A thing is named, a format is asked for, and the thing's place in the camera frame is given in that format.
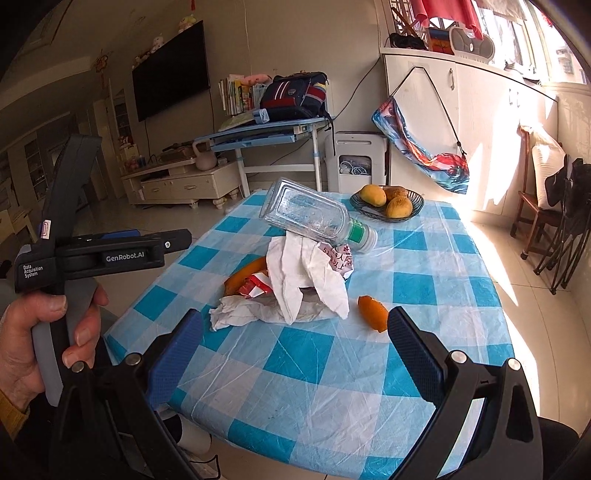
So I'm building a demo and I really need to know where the white wall cabinet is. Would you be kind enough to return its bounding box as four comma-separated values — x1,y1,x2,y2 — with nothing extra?
379,46,559,216

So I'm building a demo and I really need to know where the white pillow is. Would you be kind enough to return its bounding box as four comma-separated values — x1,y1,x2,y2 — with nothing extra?
531,124,568,208

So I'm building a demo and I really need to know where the black television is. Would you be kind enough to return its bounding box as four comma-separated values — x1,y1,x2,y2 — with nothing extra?
131,20,214,123

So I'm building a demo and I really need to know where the clear plastic bottle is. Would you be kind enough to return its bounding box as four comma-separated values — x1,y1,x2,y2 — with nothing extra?
259,178,378,254

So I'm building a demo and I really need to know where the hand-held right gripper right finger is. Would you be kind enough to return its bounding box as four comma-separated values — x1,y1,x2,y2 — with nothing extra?
387,305,546,480

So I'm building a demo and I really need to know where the beige kettlebell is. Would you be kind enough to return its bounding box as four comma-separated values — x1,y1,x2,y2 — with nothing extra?
192,140,218,171

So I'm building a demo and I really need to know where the white floor appliance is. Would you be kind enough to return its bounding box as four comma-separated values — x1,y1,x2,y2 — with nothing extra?
323,131,389,193

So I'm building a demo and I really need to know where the large white tissue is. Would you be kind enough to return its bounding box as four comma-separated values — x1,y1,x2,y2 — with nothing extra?
267,233,350,325

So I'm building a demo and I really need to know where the cream television cabinet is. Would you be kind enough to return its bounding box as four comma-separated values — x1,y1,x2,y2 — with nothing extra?
121,157,245,211

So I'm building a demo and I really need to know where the large orange peel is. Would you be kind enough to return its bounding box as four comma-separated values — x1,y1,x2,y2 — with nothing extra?
224,256,269,296

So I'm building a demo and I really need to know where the dark fruit bowl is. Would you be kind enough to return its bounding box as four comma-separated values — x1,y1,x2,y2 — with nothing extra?
349,187,424,223

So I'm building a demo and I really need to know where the person's left forearm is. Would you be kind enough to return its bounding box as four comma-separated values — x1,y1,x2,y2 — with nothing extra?
0,387,31,438

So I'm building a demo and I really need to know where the red snack wrapper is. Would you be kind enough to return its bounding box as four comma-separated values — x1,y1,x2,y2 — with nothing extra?
238,272,274,299

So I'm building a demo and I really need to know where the white red-printed paper wrapper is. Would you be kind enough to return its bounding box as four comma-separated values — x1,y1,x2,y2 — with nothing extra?
318,242,355,280

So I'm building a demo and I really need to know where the navy striped backpack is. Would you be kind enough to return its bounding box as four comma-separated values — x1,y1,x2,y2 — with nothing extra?
259,71,334,123

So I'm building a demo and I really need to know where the white portable radio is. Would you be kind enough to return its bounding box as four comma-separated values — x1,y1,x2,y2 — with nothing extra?
449,25,496,60

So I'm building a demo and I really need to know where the curved orange peel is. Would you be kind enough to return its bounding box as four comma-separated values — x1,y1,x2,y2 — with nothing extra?
358,295,389,334

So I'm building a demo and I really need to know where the wooden chair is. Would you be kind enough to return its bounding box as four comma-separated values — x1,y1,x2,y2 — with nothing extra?
510,124,573,257

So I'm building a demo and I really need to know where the person's left hand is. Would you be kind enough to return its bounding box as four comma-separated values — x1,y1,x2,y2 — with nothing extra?
0,282,110,416

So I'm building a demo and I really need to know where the white display cabinet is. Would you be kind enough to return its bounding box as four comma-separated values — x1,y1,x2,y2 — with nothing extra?
108,78,136,149

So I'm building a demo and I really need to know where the blue checkered tablecloth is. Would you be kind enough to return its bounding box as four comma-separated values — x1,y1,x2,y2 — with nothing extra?
102,189,522,480

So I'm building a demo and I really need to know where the yellow mango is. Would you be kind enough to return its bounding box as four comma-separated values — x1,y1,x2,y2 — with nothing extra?
385,196,413,219
360,185,387,208

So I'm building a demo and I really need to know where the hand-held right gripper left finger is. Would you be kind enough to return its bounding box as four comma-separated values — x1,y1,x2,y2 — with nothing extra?
51,310,204,480

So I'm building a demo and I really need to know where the black clothing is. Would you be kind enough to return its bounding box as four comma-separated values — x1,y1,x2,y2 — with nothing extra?
545,157,591,219

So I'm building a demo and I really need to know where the blue study desk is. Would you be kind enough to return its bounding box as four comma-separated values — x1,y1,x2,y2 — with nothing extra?
193,116,329,197

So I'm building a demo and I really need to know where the colourful hanging bag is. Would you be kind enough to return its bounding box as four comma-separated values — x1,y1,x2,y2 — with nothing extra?
372,65,471,195

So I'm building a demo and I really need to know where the row of books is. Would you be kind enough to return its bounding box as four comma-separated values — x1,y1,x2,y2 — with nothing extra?
218,74,266,116

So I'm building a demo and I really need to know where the red curtain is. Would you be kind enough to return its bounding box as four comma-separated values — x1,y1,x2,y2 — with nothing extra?
410,0,483,40

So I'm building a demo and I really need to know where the black folding chair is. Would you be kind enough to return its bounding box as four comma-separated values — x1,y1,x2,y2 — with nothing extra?
533,159,591,296

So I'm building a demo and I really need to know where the black bag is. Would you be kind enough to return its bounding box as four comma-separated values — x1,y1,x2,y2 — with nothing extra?
387,32,428,51

